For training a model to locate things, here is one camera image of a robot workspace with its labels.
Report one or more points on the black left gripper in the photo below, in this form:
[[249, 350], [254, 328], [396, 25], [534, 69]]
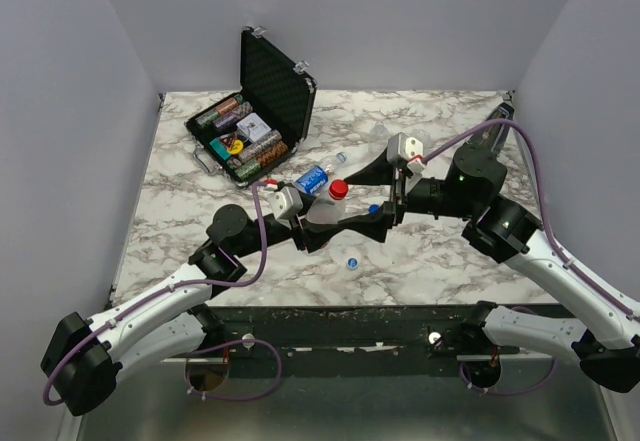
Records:
[[315, 235]]

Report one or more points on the black poker chip case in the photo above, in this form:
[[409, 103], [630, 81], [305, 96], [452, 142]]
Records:
[[258, 127]]

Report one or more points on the red bottle cap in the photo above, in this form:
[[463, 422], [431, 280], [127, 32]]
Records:
[[338, 189]]

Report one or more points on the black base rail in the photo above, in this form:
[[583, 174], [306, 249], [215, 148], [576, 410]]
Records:
[[341, 342]]

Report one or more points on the red label plastic bottle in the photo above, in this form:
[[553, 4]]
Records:
[[326, 210]]

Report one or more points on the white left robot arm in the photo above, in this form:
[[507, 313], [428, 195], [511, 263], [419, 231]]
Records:
[[87, 357]]

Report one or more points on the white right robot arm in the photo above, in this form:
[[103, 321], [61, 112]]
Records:
[[601, 335]]

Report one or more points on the blue label pepsi bottle lying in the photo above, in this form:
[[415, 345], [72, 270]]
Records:
[[319, 174]]

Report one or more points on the clear plastic bottle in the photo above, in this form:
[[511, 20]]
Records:
[[424, 137], [377, 140]]

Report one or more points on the clear plastic bottle right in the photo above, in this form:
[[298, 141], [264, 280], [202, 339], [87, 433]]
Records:
[[424, 137]]

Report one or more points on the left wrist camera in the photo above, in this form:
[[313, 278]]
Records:
[[285, 204]]

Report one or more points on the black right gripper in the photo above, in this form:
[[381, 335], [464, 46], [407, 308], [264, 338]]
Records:
[[395, 197]]

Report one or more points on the clear plastic bottle left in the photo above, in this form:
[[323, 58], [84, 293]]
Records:
[[377, 140]]

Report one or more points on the black metronome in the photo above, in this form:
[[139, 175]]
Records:
[[494, 137]]

